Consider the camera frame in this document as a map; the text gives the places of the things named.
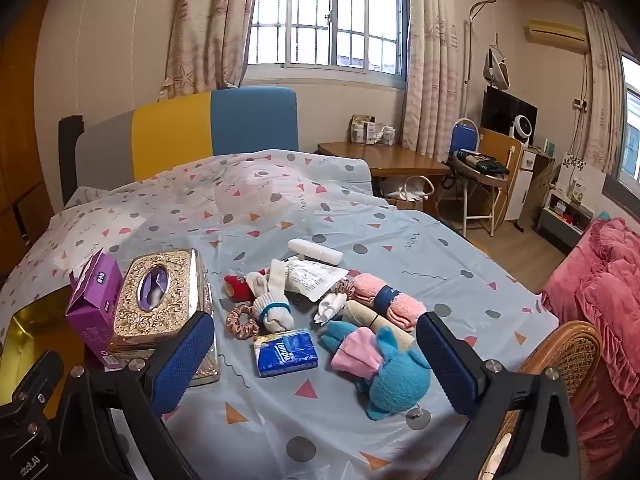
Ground brown hair scrunchie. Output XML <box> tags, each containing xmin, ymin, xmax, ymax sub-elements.
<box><xmin>226</xmin><ymin>304</ymin><xmax>261</xmax><ymax>341</ymax></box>

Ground white round fan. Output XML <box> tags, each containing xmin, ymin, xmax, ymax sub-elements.
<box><xmin>509</xmin><ymin>114</ymin><xmax>535</xmax><ymax>145</ymax></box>

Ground rattan chair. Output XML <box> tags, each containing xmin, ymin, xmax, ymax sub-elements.
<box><xmin>492</xmin><ymin>321</ymin><xmax>603</xmax><ymax>480</ymax></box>

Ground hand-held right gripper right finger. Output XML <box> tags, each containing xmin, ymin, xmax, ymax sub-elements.
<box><xmin>415</xmin><ymin>311</ymin><xmax>583</xmax><ymax>480</ymax></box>

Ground grey low shelf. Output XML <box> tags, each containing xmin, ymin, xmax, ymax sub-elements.
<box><xmin>537</xmin><ymin>190</ymin><xmax>593</xmax><ymax>253</ymax></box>

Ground white folded cloth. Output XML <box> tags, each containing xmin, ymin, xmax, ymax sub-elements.
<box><xmin>314</xmin><ymin>292</ymin><xmax>346</xmax><ymax>323</ymax></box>

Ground brown box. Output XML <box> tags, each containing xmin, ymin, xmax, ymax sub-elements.
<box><xmin>351</xmin><ymin>114</ymin><xmax>376</xmax><ymax>145</ymax></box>

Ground gold tin tray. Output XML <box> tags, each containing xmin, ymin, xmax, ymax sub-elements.
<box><xmin>0</xmin><ymin>294</ymin><xmax>88</xmax><ymax>406</ymax></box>

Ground beige socks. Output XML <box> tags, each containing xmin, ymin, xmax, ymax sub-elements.
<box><xmin>345</xmin><ymin>300</ymin><xmax>416</xmax><ymax>348</ymax></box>

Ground purple cardboard box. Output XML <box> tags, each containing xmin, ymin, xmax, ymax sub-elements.
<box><xmin>66</xmin><ymin>248</ymin><xmax>132</xmax><ymax>361</ymax></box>

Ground black tool bag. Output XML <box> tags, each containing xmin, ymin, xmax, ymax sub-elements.
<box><xmin>456</xmin><ymin>149</ymin><xmax>510</xmax><ymax>177</ymax></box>

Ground beige starfish print curtain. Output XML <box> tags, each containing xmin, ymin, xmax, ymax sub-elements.
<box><xmin>160</xmin><ymin>0</ymin><xmax>263</xmax><ymax>103</ymax></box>

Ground white small appliance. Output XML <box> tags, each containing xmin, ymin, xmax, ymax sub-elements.
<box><xmin>565</xmin><ymin>175</ymin><xmax>588</xmax><ymax>206</ymax></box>

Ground blue metal chair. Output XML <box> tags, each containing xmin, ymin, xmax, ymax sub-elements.
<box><xmin>448</xmin><ymin>117</ymin><xmax>481</xmax><ymax>161</ymax></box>

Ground white plastic packet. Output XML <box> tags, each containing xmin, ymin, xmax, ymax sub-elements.
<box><xmin>285</xmin><ymin>259</ymin><xmax>348</xmax><ymax>303</ymax></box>

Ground beige pink print curtain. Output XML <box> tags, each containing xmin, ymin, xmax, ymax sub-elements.
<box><xmin>402</xmin><ymin>0</ymin><xmax>473</xmax><ymax>163</ymax></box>

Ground hanging grey bag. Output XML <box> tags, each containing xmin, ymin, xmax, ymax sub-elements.
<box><xmin>482</xmin><ymin>45</ymin><xmax>508</xmax><ymax>88</ymax></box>

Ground beige narrow curtain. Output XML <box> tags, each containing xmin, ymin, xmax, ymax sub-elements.
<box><xmin>580</xmin><ymin>0</ymin><xmax>626</xmax><ymax>176</ymax></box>

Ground colourful chair back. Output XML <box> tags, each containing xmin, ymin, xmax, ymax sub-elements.
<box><xmin>75</xmin><ymin>86</ymin><xmax>299</xmax><ymax>196</ymax></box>

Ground wall air conditioner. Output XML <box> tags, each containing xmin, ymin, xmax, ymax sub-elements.
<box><xmin>524</xmin><ymin>19</ymin><xmax>588</xmax><ymax>53</ymax></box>

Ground ornate gold tissue box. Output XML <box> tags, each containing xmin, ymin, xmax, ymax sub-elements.
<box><xmin>107</xmin><ymin>249</ymin><xmax>221</xmax><ymax>387</ymax></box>

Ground pink towel blue band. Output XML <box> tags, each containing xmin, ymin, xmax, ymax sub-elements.
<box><xmin>352</xmin><ymin>272</ymin><xmax>427</xmax><ymax>332</ymax></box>

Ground blue tissue pack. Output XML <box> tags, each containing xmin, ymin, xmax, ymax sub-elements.
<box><xmin>252</xmin><ymin>328</ymin><xmax>319</xmax><ymax>378</ymax></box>

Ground wooden table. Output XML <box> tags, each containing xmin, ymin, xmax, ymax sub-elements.
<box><xmin>317</xmin><ymin>141</ymin><xmax>451</xmax><ymax>178</ymax></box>

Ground small side window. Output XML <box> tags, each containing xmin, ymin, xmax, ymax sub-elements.
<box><xmin>617</xmin><ymin>52</ymin><xmax>640</xmax><ymax>183</ymax></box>

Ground barred window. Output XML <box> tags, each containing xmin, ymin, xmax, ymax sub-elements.
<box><xmin>245</xmin><ymin>0</ymin><xmax>408</xmax><ymax>81</ymax></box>

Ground white cabinet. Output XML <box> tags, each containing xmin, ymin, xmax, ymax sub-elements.
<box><xmin>505</xmin><ymin>142</ymin><xmax>556</xmax><ymax>221</ymax></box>

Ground pink ruffled blanket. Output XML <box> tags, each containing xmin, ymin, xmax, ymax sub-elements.
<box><xmin>542</xmin><ymin>217</ymin><xmax>640</xmax><ymax>426</ymax></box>

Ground blue plush toy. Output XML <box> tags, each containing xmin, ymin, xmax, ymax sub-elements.
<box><xmin>320</xmin><ymin>321</ymin><xmax>433</xmax><ymax>430</ymax></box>

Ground white handled bag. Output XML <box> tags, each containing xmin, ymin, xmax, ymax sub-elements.
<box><xmin>385</xmin><ymin>176</ymin><xmax>436</xmax><ymax>211</ymax></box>

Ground black monitor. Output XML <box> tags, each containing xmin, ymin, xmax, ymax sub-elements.
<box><xmin>481</xmin><ymin>85</ymin><xmax>538</xmax><ymax>136</ymax></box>

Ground wooden wardrobe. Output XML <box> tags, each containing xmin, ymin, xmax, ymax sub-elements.
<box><xmin>0</xmin><ymin>0</ymin><xmax>51</xmax><ymax>266</ymax></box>

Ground metal pole stand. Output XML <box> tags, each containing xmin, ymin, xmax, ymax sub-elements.
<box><xmin>465</xmin><ymin>0</ymin><xmax>497</xmax><ymax>126</ymax></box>

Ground red fuzzy sock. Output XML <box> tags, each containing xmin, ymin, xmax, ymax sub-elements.
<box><xmin>223</xmin><ymin>274</ymin><xmax>253</xmax><ymax>301</ymax></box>

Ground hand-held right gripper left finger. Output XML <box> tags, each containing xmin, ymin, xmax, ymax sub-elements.
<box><xmin>62</xmin><ymin>310</ymin><xmax>216</xmax><ymax>480</ymax></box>

